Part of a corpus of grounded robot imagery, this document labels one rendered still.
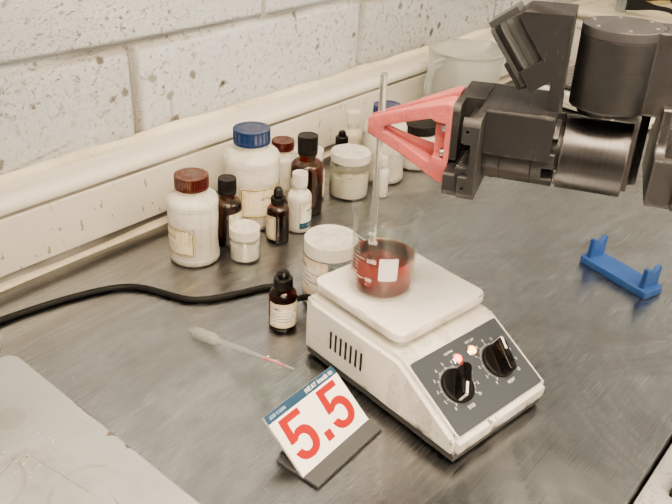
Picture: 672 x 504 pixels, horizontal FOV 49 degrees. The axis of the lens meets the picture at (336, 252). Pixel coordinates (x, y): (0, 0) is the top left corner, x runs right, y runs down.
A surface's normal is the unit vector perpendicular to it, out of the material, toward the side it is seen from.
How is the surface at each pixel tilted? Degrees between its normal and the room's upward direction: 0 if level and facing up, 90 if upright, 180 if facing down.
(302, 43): 90
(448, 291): 0
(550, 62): 90
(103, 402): 0
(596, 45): 91
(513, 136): 90
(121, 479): 0
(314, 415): 40
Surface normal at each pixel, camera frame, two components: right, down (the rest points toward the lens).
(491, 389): 0.37, -0.55
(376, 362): -0.75, 0.30
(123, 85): 0.76, 0.36
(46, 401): 0.05, -0.87
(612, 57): -0.44, 0.44
